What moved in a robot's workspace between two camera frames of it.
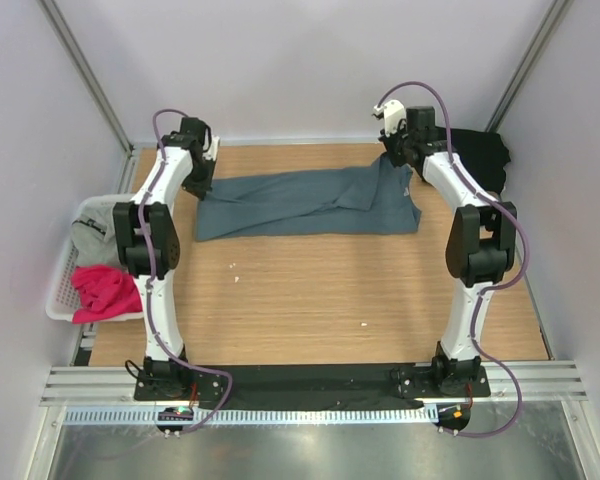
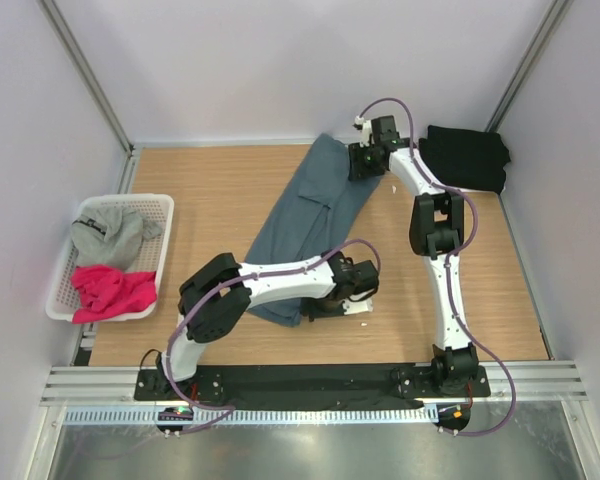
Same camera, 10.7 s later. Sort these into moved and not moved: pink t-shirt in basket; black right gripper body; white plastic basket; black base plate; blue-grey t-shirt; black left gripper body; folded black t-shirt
Moved: black left gripper body; black right gripper body; blue-grey t-shirt
Not moved: black base plate; pink t-shirt in basket; white plastic basket; folded black t-shirt
